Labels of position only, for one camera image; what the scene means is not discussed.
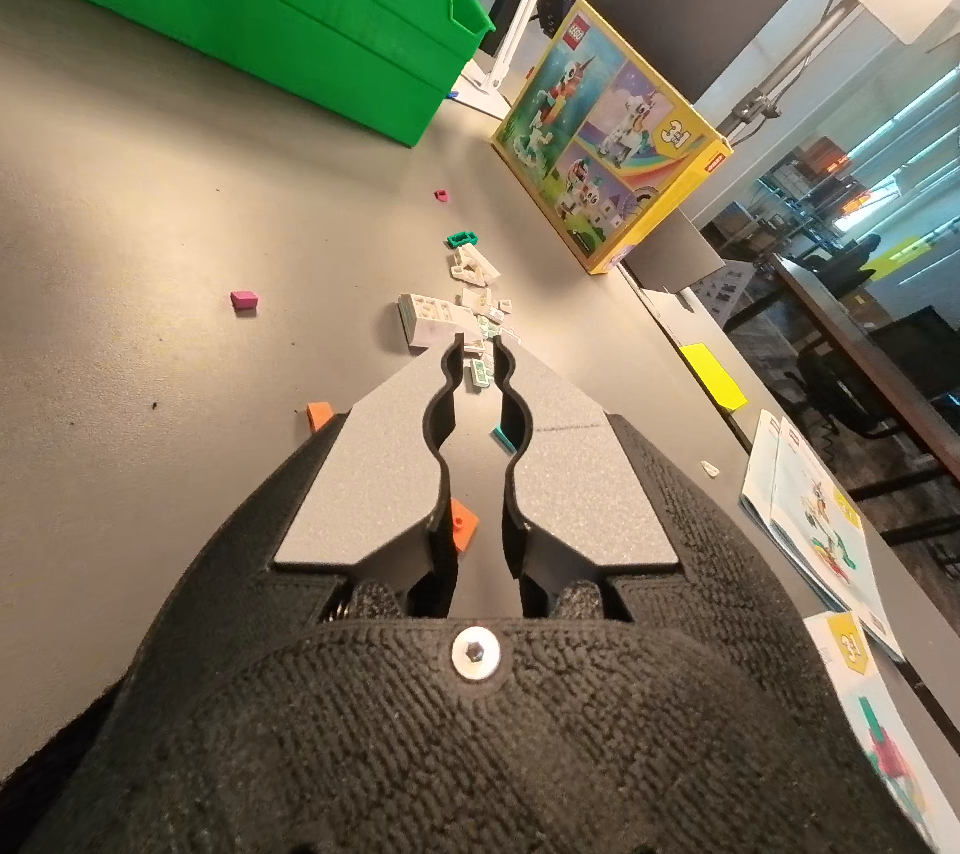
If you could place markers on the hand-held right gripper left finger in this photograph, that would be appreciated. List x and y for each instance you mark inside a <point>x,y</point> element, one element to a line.
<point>367,486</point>

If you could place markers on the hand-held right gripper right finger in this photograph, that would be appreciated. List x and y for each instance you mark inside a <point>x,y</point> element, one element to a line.
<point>585,494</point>

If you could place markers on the teal square lego plate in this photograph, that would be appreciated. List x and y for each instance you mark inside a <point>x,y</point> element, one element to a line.
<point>504,438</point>

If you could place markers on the pile of white lego pieces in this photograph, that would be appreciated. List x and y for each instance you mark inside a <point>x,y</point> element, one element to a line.
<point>472,269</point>

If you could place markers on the dark green lego piece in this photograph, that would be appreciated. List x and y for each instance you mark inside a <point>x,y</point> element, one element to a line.
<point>463,239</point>

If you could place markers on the orange lego plate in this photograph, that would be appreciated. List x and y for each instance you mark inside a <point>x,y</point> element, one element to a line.
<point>319,415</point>
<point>463,524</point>

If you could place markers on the large white sloped lego brick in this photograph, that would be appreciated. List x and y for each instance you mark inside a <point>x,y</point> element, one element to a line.
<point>427,320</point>

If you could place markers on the magenta lego brick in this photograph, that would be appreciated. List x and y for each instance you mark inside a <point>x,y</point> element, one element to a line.
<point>244,300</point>

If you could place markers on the lego set box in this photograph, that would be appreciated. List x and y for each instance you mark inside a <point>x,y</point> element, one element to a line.
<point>600,134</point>

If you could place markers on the instruction booklet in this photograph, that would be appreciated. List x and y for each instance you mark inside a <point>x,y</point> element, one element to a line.
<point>885,719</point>
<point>757,471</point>
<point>817,531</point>

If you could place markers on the yellow sticky note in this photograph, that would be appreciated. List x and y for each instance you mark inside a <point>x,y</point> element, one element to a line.
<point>712,374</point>

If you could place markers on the grey desk panel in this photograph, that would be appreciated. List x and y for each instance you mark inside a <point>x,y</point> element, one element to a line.
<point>671,250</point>

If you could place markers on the dark wooden desk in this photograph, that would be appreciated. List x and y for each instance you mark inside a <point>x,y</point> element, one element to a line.
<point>862,336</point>

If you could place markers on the white desk frame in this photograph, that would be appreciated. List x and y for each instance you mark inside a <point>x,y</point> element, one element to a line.
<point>517,21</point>

